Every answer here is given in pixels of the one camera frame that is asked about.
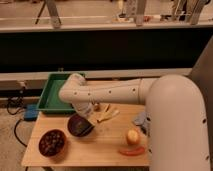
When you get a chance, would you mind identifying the purple bowl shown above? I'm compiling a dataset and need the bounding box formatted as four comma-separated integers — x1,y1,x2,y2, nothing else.
67,114,87,137

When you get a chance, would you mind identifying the black eraser block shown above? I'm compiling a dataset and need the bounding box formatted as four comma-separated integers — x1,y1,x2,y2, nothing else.
81,120,94,136

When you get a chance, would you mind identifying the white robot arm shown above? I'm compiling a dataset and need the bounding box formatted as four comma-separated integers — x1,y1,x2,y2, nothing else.
59,73,211,171

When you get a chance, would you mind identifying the dark red bowl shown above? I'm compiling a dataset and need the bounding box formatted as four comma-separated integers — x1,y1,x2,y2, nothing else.
38,129,66,157

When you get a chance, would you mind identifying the small metal cup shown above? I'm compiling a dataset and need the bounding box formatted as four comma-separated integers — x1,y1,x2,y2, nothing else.
93,103,100,111

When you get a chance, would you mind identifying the blue crumpled cloth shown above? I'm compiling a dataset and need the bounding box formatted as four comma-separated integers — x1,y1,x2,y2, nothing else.
133,112,148,134

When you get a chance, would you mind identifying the yellow apple toy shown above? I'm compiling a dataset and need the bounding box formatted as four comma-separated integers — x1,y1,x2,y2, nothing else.
126,129,140,145

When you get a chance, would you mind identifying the green plastic tray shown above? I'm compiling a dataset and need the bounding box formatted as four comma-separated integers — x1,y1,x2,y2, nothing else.
37,73,75,114

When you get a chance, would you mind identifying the orange carrot toy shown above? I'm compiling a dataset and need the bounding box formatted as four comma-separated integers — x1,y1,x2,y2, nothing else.
119,147,145,156

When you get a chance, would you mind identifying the blue box on floor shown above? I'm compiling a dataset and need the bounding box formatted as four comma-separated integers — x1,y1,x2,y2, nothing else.
24,104,38,121

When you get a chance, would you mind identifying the black cable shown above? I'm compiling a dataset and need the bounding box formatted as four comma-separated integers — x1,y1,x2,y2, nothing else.
6,96,28,148

